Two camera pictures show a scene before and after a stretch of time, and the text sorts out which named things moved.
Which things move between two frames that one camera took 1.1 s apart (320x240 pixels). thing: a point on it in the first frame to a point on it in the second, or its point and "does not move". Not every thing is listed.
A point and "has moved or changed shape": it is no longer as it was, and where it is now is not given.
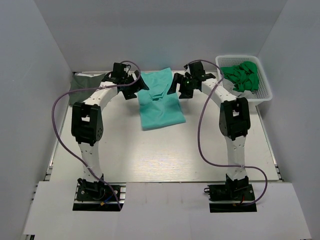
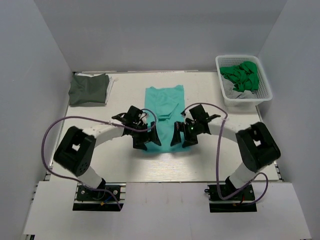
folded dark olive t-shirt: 78,83 does not move
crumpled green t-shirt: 244,76 does not move
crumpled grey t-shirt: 229,85 does not move
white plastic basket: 245,77 does not move
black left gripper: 133,87 to 144,136
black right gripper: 180,85 to 185,133
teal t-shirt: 158,108 has moved or changed shape
